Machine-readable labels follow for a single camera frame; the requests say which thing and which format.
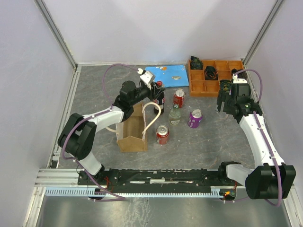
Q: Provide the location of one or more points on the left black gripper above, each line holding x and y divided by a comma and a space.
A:
150, 93

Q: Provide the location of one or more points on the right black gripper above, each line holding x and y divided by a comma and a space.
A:
223, 97

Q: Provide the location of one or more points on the cola glass bottle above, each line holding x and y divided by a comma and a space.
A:
161, 105

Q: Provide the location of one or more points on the brown canvas bag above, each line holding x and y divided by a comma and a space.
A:
131, 134

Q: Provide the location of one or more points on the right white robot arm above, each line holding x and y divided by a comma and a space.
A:
272, 178

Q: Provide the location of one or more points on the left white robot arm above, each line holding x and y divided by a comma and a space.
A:
79, 132

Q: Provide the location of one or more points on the dark rolled band yellow print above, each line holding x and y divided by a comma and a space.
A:
225, 85

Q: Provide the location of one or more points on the red cola can far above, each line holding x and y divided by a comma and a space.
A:
179, 97

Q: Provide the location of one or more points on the red cola can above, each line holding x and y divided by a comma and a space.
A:
179, 97
162, 134

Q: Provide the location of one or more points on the blue space-print cloth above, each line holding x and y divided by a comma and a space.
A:
170, 75

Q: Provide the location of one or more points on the clear green-cap glass bottle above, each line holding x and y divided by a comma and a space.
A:
174, 115

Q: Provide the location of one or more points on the orange wooden divider tray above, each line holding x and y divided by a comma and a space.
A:
199, 86

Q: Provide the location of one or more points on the dark rolled band far-right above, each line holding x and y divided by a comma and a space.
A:
242, 75

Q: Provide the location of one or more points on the dark rolled band orange accents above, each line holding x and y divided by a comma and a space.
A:
210, 73

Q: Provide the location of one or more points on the purple soda can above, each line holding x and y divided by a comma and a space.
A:
195, 118

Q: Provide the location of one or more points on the red cola can near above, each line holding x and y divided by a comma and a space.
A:
162, 134

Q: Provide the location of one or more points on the dark rolled band far-left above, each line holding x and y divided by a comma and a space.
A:
195, 63

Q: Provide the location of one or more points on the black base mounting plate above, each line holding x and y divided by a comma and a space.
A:
163, 181

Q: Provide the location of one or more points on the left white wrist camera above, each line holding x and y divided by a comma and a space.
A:
147, 77

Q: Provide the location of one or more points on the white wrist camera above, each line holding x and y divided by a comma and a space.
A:
237, 80
147, 77

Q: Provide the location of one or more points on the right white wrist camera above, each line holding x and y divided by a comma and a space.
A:
237, 80

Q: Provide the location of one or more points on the right aluminium frame post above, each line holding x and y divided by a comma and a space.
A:
263, 30

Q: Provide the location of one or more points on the aluminium frame post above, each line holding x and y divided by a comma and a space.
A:
263, 30
55, 31

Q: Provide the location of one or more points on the blue slotted cable duct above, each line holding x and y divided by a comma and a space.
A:
91, 192

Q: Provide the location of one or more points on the aluminium front rail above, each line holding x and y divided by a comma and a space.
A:
57, 178

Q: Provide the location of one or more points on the left aluminium frame post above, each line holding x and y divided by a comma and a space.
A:
55, 31

